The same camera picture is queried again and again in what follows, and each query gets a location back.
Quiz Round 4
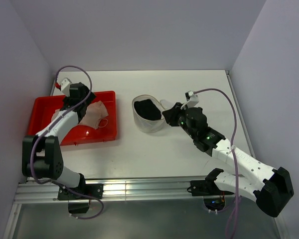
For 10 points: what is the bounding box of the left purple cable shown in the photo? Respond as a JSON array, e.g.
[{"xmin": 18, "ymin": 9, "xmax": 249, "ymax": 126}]
[{"xmin": 29, "ymin": 65, "xmax": 93, "ymax": 185}]

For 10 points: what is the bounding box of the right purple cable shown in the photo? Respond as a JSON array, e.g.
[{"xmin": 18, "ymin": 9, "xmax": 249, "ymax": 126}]
[{"xmin": 194, "ymin": 88, "xmax": 242, "ymax": 239}]

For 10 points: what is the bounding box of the black bra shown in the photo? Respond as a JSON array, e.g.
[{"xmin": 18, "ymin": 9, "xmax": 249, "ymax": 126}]
[{"xmin": 134, "ymin": 99, "xmax": 161, "ymax": 121}]

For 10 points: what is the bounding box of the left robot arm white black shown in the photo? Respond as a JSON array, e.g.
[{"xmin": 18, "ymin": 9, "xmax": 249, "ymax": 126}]
[{"xmin": 21, "ymin": 83, "xmax": 96, "ymax": 199}]

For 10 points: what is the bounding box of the purple cable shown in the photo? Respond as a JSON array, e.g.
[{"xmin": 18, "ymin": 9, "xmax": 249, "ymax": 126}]
[
  {"xmin": 194, "ymin": 88, "xmax": 242, "ymax": 239},
  {"xmin": 29, "ymin": 65, "xmax": 93, "ymax": 185}
]

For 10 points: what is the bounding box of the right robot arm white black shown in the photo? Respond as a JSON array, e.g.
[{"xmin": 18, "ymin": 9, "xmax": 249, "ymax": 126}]
[{"xmin": 162, "ymin": 103, "xmax": 294, "ymax": 218}]

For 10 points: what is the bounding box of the pink bra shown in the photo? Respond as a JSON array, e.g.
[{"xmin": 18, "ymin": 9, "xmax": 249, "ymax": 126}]
[{"xmin": 56, "ymin": 101, "xmax": 109, "ymax": 129}]

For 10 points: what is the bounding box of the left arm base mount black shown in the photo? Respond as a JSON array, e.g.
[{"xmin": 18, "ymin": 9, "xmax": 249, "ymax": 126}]
[{"xmin": 57, "ymin": 183, "xmax": 104, "ymax": 220}]

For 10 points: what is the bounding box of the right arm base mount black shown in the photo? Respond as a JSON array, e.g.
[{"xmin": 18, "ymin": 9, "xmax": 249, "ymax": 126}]
[{"xmin": 186, "ymin": 180, "xmax": 226, "ymax": 212}]

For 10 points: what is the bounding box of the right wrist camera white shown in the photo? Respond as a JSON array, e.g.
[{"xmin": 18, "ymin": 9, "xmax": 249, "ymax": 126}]
[{"xmin": 181, "ymin": 91, "xmax": 199, "ymax": 110}]

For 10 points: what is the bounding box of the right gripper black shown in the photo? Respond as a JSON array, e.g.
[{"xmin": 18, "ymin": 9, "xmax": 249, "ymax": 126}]
[{"xmin": 162, "ymin": 102, "xmax": 197, "ymax": 139}]

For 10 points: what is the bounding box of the red plastic tray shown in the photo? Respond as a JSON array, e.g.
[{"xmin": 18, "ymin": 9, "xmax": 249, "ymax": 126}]
[{"xmin": 26, "ymin": 91, "xmax": 117, "ymax": 146}]

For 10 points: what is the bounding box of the aluminium frame rail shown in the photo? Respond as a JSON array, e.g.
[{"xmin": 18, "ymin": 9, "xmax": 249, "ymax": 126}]
[{"xmin": 13, "ymin": 175, "xmax": 276, "ymax": 205}]

